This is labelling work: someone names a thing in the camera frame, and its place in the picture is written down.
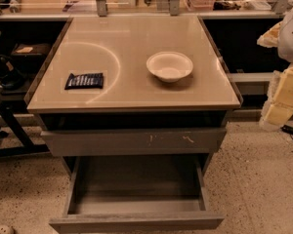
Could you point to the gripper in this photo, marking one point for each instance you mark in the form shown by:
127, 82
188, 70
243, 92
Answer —
291, 40

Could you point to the grey drawer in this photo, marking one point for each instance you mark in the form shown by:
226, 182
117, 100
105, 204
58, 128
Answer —
136, 193
134, 141

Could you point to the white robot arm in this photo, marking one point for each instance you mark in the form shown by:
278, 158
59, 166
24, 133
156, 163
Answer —
281, 37

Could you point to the grey top drawer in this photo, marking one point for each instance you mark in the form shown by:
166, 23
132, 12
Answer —
134, 141

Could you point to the black power adapter on floor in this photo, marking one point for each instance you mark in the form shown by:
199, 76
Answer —
288, 129

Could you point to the white bowl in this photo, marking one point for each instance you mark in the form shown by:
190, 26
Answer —
169, 67

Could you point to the dark blue snack packet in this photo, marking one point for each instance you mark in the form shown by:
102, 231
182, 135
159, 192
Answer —
84, 81

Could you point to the white perforated shoe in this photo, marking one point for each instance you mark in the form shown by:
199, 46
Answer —
5, 229

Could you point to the black chair frame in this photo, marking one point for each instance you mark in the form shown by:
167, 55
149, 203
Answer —
27, 146

